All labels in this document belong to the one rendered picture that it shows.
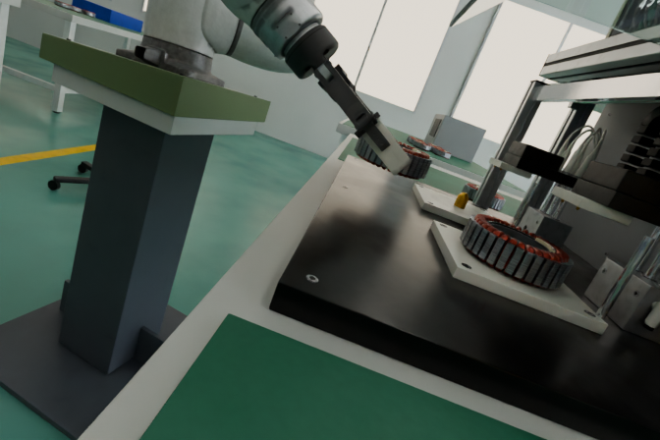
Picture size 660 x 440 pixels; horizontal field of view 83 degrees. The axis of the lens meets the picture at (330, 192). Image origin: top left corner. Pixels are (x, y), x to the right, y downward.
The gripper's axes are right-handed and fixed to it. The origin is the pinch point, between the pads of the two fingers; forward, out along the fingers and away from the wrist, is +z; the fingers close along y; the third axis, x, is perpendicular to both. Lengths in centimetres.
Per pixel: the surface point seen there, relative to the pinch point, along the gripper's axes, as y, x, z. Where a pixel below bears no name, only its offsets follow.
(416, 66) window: -458, 75, -9
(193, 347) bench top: 39.4, -12.5, -3.4
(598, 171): 13.3, 16.0, 13.7
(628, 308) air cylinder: 17.1, 9.4, 26.2
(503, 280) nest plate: 20.5, 1.4, 14.0
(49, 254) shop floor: -58, -121, -41
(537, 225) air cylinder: -6.7, 10.6, 25.6
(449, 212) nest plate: -2.5, 0.9, 13.5
